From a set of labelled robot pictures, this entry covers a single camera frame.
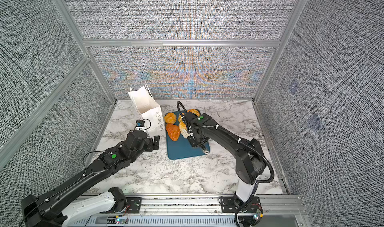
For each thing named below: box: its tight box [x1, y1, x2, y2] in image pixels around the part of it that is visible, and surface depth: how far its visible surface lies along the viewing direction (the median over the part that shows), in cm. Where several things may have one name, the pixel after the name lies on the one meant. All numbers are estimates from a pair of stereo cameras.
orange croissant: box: [166, 123, 181, 142], surface depth 99 cm
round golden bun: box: [164, 112, 177, 124], surface depth 105 cm
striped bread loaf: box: [178, 121, 191, 139], surface depth 92 cm
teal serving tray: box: [166, 132, 206, 160], surface depth 92 cm
